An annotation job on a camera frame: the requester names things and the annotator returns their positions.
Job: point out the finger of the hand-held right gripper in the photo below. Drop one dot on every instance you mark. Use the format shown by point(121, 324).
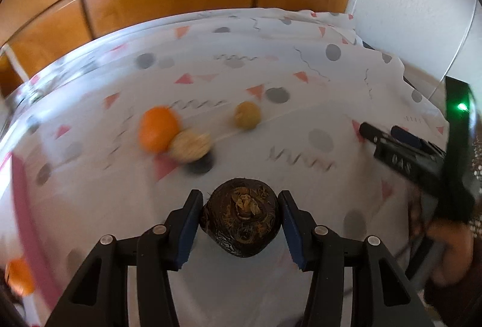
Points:
point(372, 133)
point(405, 135)

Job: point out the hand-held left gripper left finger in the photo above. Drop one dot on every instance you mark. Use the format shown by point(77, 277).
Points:
point(188, 233)

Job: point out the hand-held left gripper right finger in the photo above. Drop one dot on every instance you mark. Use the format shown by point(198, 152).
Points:
point(292, 233)

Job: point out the dark brown water chestnut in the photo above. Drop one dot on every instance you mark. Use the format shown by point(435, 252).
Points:
point(241, 225)

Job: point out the dark sugarcane piece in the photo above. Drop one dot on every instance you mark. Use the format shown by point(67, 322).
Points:
point(190, 146)

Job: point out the orange tangerine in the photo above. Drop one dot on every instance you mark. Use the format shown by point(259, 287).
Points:
point(156, 127)
point(20, 274)

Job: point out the yellow-green kiwi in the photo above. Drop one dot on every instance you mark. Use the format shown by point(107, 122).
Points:
point(246, 115)

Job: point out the pink shallow box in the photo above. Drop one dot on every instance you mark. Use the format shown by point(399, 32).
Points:
point(28, 221)

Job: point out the person's right hand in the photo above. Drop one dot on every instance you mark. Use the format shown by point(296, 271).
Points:
point(452, 251)

